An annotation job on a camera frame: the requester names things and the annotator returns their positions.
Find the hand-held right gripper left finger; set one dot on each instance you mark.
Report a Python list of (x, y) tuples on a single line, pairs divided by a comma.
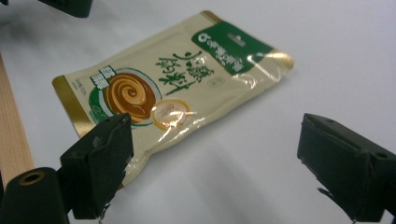
[(96, 168)]

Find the beige and green sauce pouch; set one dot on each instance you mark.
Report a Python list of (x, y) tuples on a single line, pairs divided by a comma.
[(183, 77)]

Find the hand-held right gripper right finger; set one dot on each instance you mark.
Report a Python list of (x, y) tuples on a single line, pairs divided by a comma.
[(345, 168)]

